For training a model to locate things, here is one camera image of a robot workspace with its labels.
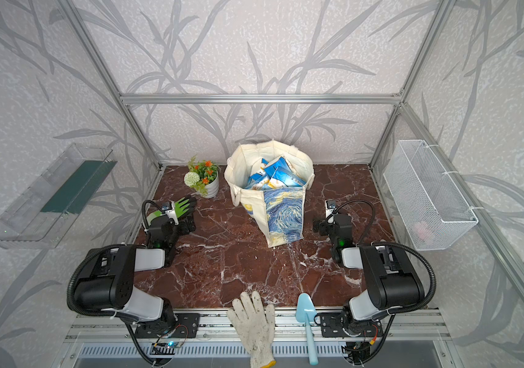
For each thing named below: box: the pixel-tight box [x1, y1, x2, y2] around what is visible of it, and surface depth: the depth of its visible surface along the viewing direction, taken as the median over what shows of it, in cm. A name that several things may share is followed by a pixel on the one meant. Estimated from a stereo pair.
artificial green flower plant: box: [183, 154, 220, 198], surface depth 100 cm
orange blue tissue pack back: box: [245, 157, 280, 191], surface depth 91 cm
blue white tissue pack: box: [265, 156, 306, 189], surface depth 84 cm
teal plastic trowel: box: [295, 292, 319, 366], surface depth 77 cm
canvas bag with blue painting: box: [223, 140, 315, 247], surface depth 86 cm
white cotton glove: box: [226, 290, 277, 368], surface depth 74 cm
